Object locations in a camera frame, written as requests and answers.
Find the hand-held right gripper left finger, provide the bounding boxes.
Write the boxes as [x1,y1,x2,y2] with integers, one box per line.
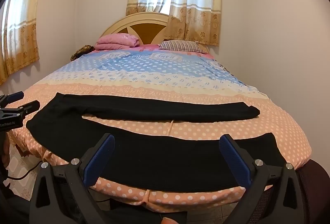
[29,133,115,224]

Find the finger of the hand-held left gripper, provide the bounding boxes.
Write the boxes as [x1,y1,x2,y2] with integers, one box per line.
[5,91,25,104]
[15,100,41,115]

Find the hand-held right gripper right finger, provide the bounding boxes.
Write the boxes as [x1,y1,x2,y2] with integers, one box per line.
[219,134,310,224]

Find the black pants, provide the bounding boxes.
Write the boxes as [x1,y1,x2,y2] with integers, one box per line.
[26,92,286,192]

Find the beige floral window curtain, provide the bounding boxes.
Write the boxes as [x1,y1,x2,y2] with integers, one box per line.
[0,0,52,85]
[125,0,223,46]

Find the dark mesh chair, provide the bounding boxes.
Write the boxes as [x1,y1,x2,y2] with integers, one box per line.
[268,159,330,224]

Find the polka dot bedspread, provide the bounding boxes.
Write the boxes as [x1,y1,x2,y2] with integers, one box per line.
[5,47,314,214]

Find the folded pink blanket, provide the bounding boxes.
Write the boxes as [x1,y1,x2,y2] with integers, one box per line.
[94,33,140,51]

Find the striped pillow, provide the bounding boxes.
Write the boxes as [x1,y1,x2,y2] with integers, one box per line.
[159,40,207,54]

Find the cream wooden headboard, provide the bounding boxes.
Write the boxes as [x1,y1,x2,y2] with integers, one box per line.
[99,12,209,46]

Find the black cable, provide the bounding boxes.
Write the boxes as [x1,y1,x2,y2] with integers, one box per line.
[5,159,42,180]

